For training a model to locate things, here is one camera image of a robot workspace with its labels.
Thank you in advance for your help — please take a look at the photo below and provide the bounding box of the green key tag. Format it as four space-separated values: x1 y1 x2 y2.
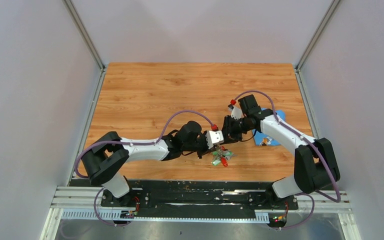
211 159 221 166

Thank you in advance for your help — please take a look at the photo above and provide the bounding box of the metal key organizer ring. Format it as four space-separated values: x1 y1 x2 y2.
210 147 238 163

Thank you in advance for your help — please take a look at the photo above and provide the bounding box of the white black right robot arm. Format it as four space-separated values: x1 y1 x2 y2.
221 90 341 209

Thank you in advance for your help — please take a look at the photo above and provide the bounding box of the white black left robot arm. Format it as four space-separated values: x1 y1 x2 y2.
79 121 224 207

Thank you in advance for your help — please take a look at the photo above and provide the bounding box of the blue patterned cloth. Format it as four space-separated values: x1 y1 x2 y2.
252 110 286 147

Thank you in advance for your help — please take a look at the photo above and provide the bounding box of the red key tag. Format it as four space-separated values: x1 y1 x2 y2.
220 157 228 167

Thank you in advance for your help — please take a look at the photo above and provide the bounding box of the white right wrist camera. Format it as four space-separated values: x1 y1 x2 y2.
228 104 243 120

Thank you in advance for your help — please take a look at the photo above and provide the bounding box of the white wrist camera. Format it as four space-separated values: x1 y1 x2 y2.
228 104 243 120
205 130 224 149

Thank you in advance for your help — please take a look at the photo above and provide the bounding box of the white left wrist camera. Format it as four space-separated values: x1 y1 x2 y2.
205 130 224 149

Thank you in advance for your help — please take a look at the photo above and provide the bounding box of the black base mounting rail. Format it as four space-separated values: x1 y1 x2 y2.
51 179 299 224

